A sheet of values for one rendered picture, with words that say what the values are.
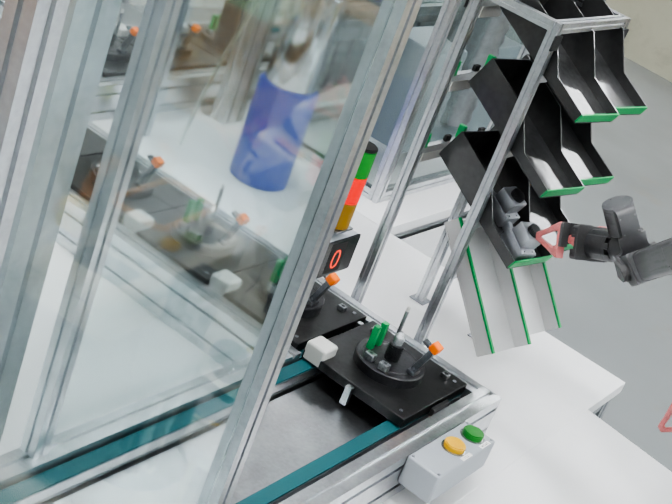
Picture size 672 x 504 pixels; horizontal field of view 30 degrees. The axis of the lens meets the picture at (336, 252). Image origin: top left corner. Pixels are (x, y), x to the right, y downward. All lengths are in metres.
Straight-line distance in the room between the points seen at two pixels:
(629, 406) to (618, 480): 2.29
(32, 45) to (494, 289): 1.83
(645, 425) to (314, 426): 2.74
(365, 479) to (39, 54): 1.31
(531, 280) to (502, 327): 0.19
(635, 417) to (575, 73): 2.56
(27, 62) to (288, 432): 1.39
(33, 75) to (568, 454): 1.89
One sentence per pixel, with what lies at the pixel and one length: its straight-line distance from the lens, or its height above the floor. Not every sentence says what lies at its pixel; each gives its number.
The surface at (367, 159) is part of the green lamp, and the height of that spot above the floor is 1.40.
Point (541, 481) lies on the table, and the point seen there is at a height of 0.86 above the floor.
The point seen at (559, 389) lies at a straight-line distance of 2.86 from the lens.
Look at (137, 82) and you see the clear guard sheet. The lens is 1.04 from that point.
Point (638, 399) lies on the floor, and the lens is 5.02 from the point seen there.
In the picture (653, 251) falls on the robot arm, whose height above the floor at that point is 1.44.
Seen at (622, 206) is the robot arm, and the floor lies 1.43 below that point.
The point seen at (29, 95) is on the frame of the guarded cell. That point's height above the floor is 1.77.
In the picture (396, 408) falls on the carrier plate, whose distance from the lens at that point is 2.30.
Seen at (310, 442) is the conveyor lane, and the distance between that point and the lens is 2.22.
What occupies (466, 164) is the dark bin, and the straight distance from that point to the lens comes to 2.51.
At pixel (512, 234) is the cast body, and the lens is 2.49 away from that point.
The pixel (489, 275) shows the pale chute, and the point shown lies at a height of 1.10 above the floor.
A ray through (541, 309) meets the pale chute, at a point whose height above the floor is 1.03.
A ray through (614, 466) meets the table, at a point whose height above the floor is 0.86.
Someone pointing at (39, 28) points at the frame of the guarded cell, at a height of 1.83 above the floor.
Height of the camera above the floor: 2.13
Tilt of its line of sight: 25 degrees down
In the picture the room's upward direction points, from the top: 21 degrees clockwise
